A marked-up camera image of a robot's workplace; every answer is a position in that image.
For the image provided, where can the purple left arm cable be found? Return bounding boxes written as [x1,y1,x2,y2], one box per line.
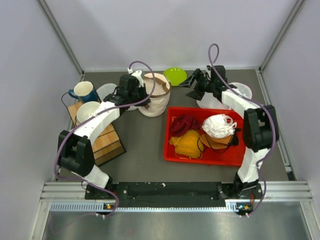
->
[52,60,157,219]

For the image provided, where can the white mesh bag grey trim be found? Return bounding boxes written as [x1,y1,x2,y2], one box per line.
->
[96,83,138,111]

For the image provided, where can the yellow lace bra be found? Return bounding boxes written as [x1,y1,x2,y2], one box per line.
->
[169,129,204,160]

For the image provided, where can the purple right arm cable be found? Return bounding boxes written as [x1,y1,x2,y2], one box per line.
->
[207,43,278,218]

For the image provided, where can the dark red lace bra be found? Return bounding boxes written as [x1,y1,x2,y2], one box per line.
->
[169,114,201,137]

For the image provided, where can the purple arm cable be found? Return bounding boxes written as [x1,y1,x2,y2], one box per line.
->
[52,60,157,219]
[207,43,278,218]

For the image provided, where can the lime green plate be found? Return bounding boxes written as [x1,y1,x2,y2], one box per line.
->
[163,67,187,87]

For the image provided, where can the red plastic bin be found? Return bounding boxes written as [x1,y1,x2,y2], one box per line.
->
[163,106,246,167]

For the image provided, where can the blue mug white inside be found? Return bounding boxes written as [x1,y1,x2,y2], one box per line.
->
[67,81,100,104]

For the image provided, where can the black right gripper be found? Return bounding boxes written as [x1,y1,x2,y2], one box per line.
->
[178,69,216,101]

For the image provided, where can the white lace bra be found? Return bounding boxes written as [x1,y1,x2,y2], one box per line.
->
[202,114,237,139]

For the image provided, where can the black wire wooden rack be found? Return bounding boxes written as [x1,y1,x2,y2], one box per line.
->
[66,102,126,167]

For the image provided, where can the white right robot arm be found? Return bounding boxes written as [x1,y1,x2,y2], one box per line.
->
[179,65,279,198]

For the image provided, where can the grey cable duct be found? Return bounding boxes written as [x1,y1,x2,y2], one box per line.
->
[49,198,253,213]

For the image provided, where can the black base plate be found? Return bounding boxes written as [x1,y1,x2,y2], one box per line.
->
[84,181,266,208]

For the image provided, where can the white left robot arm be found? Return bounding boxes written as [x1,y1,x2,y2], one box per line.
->
[55,69,151,199]

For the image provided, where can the white bowl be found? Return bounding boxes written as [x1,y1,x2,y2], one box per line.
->
[75,101,100,126]

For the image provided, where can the beige laundry bag brown zipper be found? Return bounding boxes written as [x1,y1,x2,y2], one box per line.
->
[138,73,171,117]

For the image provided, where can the orange bra black straps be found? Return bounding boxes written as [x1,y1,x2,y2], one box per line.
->
[196,131,240,155]

